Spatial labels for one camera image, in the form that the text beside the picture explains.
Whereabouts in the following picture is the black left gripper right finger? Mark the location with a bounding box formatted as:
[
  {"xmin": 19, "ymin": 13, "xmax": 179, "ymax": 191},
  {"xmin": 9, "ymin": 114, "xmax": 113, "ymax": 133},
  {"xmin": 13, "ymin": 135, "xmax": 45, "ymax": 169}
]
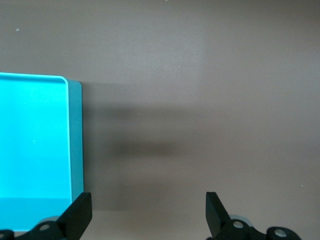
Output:
[{"xmin": 205, "ymin": 191, "xmax": 301, "ymax": 240}]

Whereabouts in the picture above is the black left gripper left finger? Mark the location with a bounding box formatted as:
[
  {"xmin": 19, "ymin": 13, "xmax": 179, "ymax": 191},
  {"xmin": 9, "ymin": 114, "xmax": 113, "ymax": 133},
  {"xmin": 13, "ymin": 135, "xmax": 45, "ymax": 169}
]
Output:
[{"xmin": 0, "ymin": 191, "xmax": 93, "ymax": 240}]

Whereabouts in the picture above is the cyan plastic bin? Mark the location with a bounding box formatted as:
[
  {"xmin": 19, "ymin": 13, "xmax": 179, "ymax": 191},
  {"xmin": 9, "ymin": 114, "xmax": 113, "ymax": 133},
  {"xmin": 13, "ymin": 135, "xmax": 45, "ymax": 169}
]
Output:
[{"xmin": 0, "ymin": 72, "xmax": 84, "ymax": 232}]

